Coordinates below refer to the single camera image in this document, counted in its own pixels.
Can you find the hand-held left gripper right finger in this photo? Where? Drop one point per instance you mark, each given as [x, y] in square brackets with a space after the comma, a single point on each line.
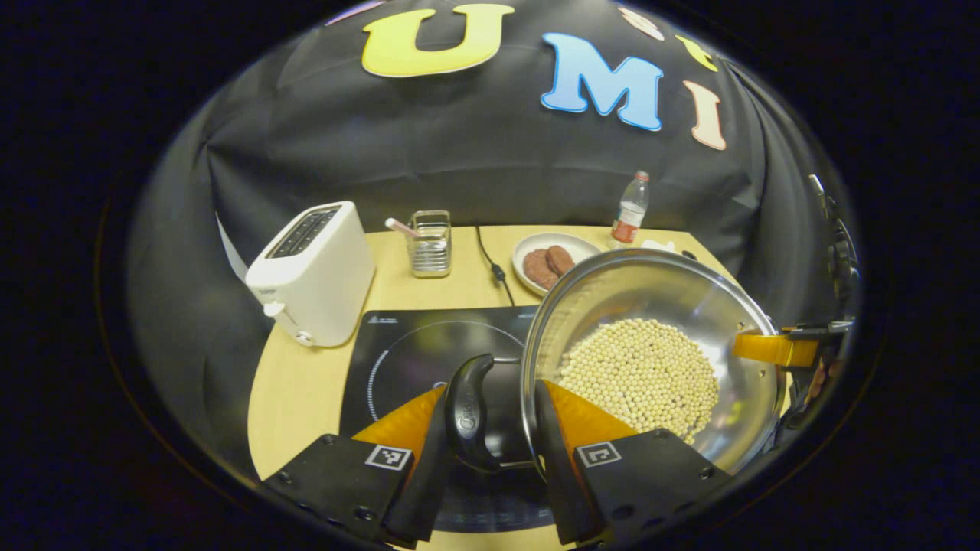
[555, 474]

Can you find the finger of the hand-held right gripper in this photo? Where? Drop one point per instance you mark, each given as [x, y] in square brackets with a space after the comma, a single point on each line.
[773, 350]

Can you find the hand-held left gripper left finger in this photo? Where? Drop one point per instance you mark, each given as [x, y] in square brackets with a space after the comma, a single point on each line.
[429, 490]

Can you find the stainless steel pot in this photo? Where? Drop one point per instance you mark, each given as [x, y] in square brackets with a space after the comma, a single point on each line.
[651, 291]

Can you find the black induction cooktop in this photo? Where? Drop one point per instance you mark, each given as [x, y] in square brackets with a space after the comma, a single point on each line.
[413, 344]

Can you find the pile of soybeans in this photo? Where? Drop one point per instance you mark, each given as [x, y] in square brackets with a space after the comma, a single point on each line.
[643, 375]

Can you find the small white dish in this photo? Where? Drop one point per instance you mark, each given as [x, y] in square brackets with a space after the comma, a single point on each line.
[658, 246]

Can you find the clear plastic water bottle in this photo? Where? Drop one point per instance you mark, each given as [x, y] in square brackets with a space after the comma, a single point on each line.
[629, 214]

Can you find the white round plate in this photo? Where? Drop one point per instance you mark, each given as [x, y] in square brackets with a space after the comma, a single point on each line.
[582, 246]

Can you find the white toaster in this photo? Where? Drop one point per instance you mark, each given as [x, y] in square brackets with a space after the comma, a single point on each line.
[321, 283]

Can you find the metal utensil holder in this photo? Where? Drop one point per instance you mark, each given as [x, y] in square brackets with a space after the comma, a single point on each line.
[430, 249]

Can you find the pink straw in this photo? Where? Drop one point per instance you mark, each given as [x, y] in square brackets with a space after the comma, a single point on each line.
[398, 226]

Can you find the black backdrop cloth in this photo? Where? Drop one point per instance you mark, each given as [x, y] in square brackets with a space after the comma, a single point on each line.
[459, 161]

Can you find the black camera stand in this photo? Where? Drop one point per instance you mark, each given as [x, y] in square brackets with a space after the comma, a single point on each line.
[842, 252]

